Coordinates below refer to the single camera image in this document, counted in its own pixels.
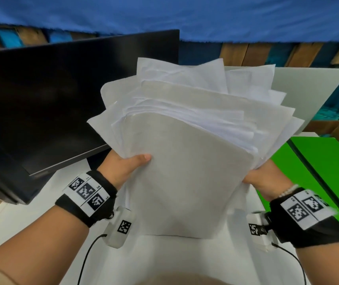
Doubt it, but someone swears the person's right forearm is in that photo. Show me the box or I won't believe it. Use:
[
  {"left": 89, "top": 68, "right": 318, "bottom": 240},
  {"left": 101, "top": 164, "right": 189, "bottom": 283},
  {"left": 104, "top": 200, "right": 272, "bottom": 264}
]
[{"left": 294, "top": 238, "right": 339, "bottom": 285}]

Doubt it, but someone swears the green box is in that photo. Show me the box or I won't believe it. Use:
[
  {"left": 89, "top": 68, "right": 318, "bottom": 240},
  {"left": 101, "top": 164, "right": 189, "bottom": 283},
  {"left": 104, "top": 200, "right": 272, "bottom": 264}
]
[{"left": 256, "top": 136, "right": 339, "bottom": 228}]

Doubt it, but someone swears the person's left hand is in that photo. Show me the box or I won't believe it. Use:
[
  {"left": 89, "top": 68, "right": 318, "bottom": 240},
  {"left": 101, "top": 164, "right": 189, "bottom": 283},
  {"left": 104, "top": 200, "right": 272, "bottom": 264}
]
[{"left": 98, "top": 151, "right": 153, "bottom": 190}]

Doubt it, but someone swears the black wristband with marker tags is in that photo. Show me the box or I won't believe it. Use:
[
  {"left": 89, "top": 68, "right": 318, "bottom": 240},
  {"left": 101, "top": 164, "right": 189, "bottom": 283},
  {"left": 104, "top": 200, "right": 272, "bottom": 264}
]
[
  {"left": 54, "top": 170, "right": 118, "bottom": 228},
  {"left": 268, "top": 187, "right": 339, "bottom": 249}
]

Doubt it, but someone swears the white board panel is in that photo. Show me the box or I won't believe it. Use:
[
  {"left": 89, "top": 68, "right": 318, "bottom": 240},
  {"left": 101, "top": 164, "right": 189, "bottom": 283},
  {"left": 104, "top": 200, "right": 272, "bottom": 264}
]
[{"left": 272, "top": 66, "right": 339, "bottom": 137}]

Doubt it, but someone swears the person's left forearm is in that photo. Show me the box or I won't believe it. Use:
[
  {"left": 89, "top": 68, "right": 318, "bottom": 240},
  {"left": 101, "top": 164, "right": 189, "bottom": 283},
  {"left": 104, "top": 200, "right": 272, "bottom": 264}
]
[{"left": 0, "top": 202, "right": 90, "bottom": 285}]

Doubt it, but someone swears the white bead bracelet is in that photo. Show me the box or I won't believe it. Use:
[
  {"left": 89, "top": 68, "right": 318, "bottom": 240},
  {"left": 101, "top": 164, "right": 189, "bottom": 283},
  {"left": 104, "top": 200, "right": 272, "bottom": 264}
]
[{"left": 277, "top": 184, "right": 299, "bottom": 199}]

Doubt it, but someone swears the stack of white paper sheets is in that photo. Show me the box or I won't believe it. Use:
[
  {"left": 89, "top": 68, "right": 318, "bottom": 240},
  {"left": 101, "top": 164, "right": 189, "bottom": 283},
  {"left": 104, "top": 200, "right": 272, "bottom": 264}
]
[{"left": 87, "top": 57, "right": 305, "bottom": 239}]

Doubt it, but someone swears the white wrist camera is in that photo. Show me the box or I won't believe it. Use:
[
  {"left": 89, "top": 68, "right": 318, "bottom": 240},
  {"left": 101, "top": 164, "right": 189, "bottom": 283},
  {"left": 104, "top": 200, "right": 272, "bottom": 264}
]
[
  {"left": 246, "top": 211, "right": 278, "bottom": 253},
  {"left": 104, "top": 207, "right": 136, "bottom": 249}
]

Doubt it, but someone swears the person's right hand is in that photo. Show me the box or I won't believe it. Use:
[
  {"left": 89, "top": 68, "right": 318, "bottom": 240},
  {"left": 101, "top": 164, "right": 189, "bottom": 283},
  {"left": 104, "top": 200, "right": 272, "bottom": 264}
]
[{"left": 242, "top": 160, "right": 295, "bottom": 202}]

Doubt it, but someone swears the black cable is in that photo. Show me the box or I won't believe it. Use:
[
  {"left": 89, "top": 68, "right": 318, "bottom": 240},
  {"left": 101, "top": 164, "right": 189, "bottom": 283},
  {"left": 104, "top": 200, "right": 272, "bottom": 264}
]
[
  {"left": 77, "top": 234, "right": 108, "bottom": 285},
  {"left": 272, "top": 242, "right": 307, "bottom": 285}
]

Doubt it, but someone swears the black monitor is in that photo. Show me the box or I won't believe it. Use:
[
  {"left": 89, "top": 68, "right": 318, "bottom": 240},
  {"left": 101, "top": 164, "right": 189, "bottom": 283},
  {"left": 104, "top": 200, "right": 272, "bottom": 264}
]
[{"left": 0, "top": 29, "right": 180, "bottom": 205}]

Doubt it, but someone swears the blue cloth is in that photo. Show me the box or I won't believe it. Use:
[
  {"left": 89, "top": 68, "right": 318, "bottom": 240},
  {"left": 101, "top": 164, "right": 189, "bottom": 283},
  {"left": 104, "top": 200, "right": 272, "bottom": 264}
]
[{"left": 0, "top": 0, "right": 339, "bottom": 44}]

